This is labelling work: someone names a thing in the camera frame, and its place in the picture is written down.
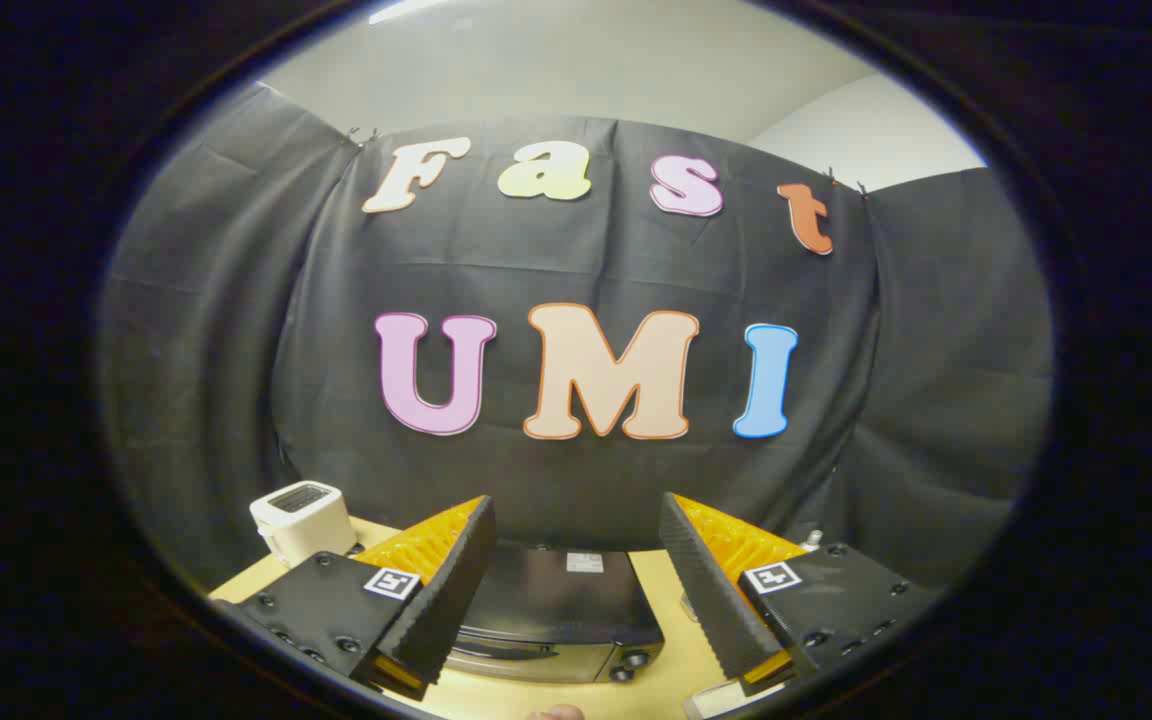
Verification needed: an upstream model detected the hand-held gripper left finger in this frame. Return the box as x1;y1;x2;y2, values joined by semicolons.
208;494;498;702

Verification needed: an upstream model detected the black toaster oven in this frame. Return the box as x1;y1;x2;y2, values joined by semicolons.
441;541;666;685

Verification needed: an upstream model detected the white slot toaster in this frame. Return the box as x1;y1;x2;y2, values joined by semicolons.
249;481;358;568

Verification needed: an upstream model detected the black backdrop cloth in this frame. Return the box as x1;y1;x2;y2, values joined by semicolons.
101;85;1055;591

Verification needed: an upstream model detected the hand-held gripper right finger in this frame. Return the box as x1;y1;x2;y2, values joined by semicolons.
658;491;945;696

